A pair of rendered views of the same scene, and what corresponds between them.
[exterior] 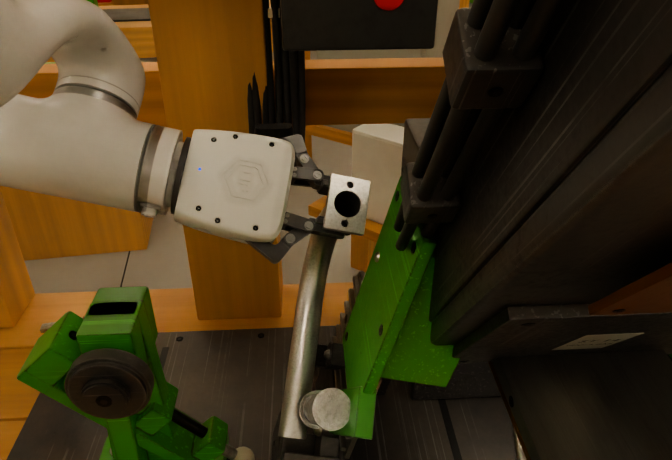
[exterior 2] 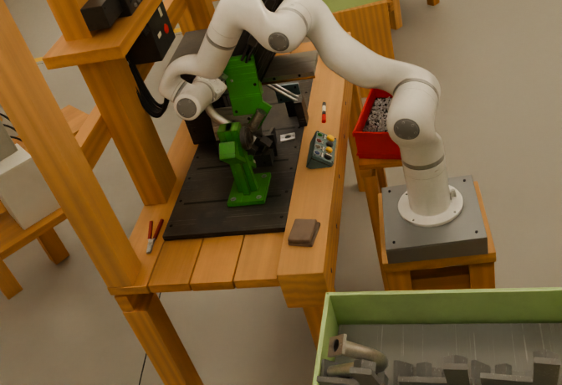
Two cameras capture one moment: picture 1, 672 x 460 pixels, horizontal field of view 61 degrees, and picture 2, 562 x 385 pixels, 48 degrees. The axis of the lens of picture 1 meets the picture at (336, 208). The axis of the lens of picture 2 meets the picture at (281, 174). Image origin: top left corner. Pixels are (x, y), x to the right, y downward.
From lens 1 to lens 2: 194 cm
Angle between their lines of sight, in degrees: 57
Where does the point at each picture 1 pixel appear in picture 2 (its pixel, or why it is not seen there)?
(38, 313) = not seen: hidden behind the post
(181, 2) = (117, 75)
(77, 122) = (196, 87)
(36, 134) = (198, 93)
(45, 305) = not seen: hidden behind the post
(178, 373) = (200, 197)
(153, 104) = (103, 134)
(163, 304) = (150, 217)
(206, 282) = (161, 182)
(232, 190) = (215, 83)
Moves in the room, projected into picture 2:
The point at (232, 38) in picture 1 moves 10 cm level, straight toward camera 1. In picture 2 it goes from (128, 78) to (157, 72)
